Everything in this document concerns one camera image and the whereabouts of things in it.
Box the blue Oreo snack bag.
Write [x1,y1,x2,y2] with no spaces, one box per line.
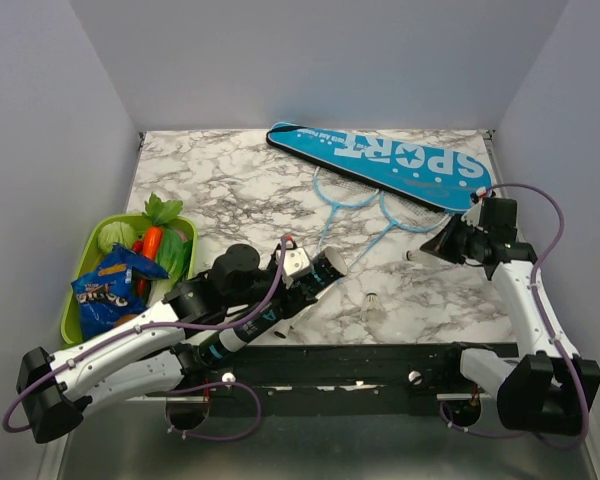
[71,245,169,341]

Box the toy orange carrot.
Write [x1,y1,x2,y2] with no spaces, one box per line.
[141,226,163,260]

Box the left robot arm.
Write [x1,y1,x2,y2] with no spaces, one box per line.
[14,237,348,444]

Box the light blue badminton racket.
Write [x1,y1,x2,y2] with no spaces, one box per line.
[310,166,380,254]
[349,192,450,269]

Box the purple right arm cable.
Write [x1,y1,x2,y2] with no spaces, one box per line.
[439,183,591,449]

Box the toy green cabbage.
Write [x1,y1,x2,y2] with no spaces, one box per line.
[96,221,137,254]

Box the toy red chili pepper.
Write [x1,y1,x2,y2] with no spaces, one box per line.
[131,239,149,297]

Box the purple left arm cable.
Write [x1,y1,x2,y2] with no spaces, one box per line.
[2,235,294,442]

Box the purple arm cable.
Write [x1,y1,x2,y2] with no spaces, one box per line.
[439,183,591,449]
[2,235,294,442]

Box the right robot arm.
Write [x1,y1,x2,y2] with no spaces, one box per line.
[419,215,600,437]

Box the green plastic tray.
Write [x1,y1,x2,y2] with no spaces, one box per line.
[60,212,200,347]

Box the blue Sport racket bag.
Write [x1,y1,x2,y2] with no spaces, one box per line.
[266,122,493,214]

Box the black Boka shuttlecock tube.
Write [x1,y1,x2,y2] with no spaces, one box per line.
[198,246,348,367]

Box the white feather shuttlecock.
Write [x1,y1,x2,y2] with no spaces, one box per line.
[362,292,386,323]
[404,250,438,265]

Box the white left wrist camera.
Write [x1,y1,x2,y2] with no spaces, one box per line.
[276,247,311,289]

